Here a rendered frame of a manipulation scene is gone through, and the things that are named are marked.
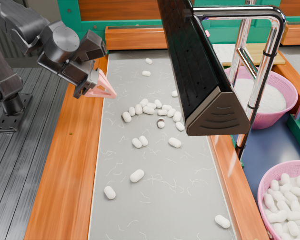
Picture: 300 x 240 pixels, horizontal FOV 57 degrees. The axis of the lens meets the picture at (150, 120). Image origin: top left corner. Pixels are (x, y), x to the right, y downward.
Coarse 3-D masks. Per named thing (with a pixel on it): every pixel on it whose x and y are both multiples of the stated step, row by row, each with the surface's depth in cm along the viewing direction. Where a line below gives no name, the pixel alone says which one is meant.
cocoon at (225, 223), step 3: (216, 216) 58; (219, 216) 58; (222, 216) 58; (216, 219) 57; (219, 219) 57; (222, 219) 57; (225, 219) 57; (219, 222) 57; (222, 222) 57; (225, 222) 57; (228, 222) 57; (222, 225) 57; (225, 225) 56; (228, 225) 56
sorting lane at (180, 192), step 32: (128, 64) 107; (160, 64) 107; (128, 96) 91; (160, 96) 91; (128, 128) 80; (160, 128) 80; (128, 160) 71; (160, 160) 71; (192, 160) 71; (96, 192) 64; (128, 192) 64; (160, 192) 64; (192, 192) 64; (96, 224) 58; (128, 224) 58; (160, 224) 58; (192, 224) 58
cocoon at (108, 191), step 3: (108, 186) 63; (105, 189) 63; (108, 189) 62; (111, 189) 63; (105, 192) 62; (108, 192) 62; (111, 192) 62; (114, 192) 62; (108, 195) 62; (111, 195) 61; (114, 195) 62; (111, 198) 62
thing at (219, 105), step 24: (168, 0) 60; (168, 24) 54; (192, 24) 44; (168, 48) 51; (192, 48) 41; (192, 72) 38; (216, 72) 33; (192, 96) 36; (216, 96) 31; (192, 120) 34; (216, 120) 33; (240, 120) 34
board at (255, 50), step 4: (248, 44) 111; (252, 44) 111; (256, 44) 111; (260, 44) 111; (264, 44) 111; (248, 48) 109; (252, 48) 109; (256, 48) 109; (260, 48) 109; (252, 52) 106; (256, 52) 106; (260, 52) 106; (252, 56) 104; (256, 56) 104; (260, 56) 104; (276, 56) 104; (280, 56) 104; (256, 60) 102; (260, 60) 102; (276, 60) 102; (280, 60) 102; (284, 60) 102; (224, 64) 100; (228, 64) 101; (240, 64) 101; (256, 64) 101
